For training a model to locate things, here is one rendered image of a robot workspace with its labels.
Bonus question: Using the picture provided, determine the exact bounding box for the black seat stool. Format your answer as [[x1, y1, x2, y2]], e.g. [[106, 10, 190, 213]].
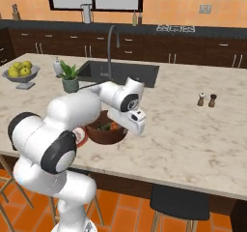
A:
[[149, 184, 211, 232]]

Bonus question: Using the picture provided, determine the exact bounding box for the white jug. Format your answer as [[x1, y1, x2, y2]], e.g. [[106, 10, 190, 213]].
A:
[[79, 3, 95, 25]]

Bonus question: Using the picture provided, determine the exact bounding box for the pale bottle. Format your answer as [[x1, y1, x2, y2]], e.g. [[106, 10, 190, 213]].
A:
[[131, 10, 138, 27]]

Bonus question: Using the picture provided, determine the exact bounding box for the grey footed fruit bowl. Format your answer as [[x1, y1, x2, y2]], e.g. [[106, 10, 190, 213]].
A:
[[2, 64, 41, 91]]

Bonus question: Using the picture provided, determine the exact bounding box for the red and white plate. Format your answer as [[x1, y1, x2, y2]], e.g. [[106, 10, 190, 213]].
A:
[[71, 127, 89, 149]]

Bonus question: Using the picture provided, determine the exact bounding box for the green plant in grey pot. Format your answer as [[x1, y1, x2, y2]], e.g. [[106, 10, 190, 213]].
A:
[[58, 60, 86, 95]]

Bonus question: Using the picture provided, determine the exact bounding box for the grey wall socket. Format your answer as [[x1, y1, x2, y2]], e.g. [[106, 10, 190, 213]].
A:
[[198, 4, 213, 15]]

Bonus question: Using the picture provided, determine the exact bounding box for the brown wooden bowl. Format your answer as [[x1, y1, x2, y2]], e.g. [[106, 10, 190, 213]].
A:
[[84, 110, 129, 146]]

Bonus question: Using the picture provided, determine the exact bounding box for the dark grey sink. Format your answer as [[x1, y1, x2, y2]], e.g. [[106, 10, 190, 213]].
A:
[[76, 60, 161, 89]]

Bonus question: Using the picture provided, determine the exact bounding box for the grey hob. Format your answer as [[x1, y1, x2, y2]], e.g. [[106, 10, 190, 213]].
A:
[[155, 24, 196, 34]]

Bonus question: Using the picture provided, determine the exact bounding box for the white-topped salt shaker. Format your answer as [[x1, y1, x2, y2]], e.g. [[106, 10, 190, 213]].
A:
[[197, 92, 206, 107]]

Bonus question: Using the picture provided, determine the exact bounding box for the dark-topped pepper shaker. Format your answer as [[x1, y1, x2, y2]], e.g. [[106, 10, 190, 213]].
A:
[[207, 93, 218, 108]]

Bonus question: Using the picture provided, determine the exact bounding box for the green cucumber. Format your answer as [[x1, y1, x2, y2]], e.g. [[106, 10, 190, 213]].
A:
[[96, 123, 112, 131]]

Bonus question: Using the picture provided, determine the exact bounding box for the white soap dispenser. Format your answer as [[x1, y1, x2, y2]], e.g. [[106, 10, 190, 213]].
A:
[[52, 56, 64, 79]]

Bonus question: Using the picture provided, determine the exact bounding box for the grey curved tap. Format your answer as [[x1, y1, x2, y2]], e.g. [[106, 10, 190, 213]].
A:
[[106, 24, 121, 82]]

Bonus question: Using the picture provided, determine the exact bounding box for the dark brown cupboard run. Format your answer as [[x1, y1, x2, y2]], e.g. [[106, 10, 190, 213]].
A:
[[0, 18, 247, 70]]

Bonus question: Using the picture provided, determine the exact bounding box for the wooden knife block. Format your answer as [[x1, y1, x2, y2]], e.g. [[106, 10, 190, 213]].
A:
[[11, 4, 21, 21]]

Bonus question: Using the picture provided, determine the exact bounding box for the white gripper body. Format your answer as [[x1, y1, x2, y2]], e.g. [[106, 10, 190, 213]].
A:
[[107, 107, 146, 136]]

